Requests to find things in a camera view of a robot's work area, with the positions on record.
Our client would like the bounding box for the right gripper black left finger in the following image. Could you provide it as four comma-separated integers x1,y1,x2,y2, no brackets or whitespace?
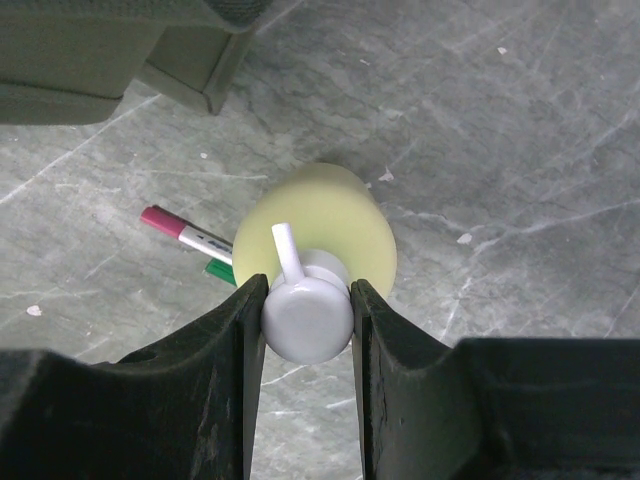
1,274,268,479

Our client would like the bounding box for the olive green canvas bag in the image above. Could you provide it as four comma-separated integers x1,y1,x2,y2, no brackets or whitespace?
1,0,270,125

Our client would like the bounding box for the red and white marker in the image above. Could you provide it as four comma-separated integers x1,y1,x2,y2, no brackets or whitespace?
140,206,232,266

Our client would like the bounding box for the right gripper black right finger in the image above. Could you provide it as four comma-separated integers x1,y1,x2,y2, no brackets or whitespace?
351,280,639,479

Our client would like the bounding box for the yellow-green pump bottle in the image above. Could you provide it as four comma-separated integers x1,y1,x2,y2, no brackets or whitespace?
232,163,398,365

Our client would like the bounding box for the green marker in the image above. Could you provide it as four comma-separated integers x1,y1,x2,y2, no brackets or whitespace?
205,259,236,286

